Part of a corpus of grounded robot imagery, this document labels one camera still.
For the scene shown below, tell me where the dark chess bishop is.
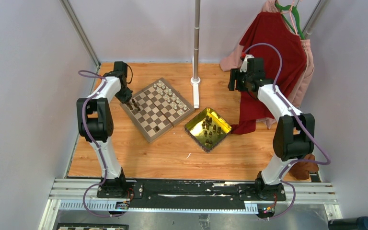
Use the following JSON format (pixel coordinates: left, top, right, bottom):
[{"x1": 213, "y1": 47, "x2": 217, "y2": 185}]
[{"x1": 127, "y1": 103, "x2": 134, "y2": 110}]

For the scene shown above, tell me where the wooden folding chess board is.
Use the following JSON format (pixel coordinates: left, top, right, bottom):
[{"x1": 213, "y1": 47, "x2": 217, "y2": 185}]
[{"x1": 120, "y1": 78, "x2": 195, "y2": 143}]

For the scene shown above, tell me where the gold metal tray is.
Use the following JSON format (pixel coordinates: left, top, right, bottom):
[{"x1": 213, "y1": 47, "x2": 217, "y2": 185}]
[{"x1": 184, "y1": 107, "x2": 232, "y2": 153}]

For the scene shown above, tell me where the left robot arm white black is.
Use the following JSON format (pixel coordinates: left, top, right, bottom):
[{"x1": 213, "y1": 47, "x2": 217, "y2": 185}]
[{"x1": 76, "y1": 61, "x2": 132, "y2": 198}]

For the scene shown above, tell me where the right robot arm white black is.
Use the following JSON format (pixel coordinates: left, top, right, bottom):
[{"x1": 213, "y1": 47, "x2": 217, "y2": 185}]
[{"x1": 228, "y1": 55, "x2": 314, "y2": 200}]

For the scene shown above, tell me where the pink garment on hanger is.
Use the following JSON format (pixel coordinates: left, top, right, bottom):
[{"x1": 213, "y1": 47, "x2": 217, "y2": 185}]
[{"x1": 220, "y1": 0, "x2": 314, "y2": 129}]

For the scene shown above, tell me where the red shirt on hanger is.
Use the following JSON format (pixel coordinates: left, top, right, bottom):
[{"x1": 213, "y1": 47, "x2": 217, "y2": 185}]
[{"x1": 232, "y1": 12, "x2": 307, "y2": 135}]

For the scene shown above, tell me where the white stand base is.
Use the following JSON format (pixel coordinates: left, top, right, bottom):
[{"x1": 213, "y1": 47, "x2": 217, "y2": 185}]
[{"x1": 190, "y1": 77, "x2": 201, "y2": 109}]

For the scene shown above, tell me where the green clothes hanger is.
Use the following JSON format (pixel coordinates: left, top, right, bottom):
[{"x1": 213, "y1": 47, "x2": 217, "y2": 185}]
[{"x1": 275, "y1": 0, "x2": 306, "y2": 40}]

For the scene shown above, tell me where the grey metal stand pole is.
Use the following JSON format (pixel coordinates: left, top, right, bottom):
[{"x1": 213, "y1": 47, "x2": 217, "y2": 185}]
[{"x1": 191, "y1": 0, "x2": 201, "y2": 84}]

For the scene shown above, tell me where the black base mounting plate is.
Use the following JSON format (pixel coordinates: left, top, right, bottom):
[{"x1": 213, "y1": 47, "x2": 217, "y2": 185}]
[{"x1": 97, "y1": 179, "x2": 286, "y2": 210}]

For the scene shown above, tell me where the brown crumpled cloth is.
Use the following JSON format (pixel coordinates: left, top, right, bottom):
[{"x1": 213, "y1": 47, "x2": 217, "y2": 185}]
[{"x1": 289, "y1": 162, "x2": 319, "y2": 180}]

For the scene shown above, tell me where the dark blue bottle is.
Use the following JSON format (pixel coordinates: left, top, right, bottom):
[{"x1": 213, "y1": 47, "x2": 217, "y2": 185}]
[{"x1": 328, "y1": 216, "x2": 368, "y2": 230}]

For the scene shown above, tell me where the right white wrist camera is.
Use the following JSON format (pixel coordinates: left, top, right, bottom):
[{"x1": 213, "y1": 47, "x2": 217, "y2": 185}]
[{"x1": 240, "y1": 53, "x2": 254, "y2": 73}]

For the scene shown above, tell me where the aluminium rail frame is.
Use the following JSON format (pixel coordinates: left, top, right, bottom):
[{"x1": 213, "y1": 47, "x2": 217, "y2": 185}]
[{"x1": 39, "y1": 178, "x2": 342, "y2": 230}]

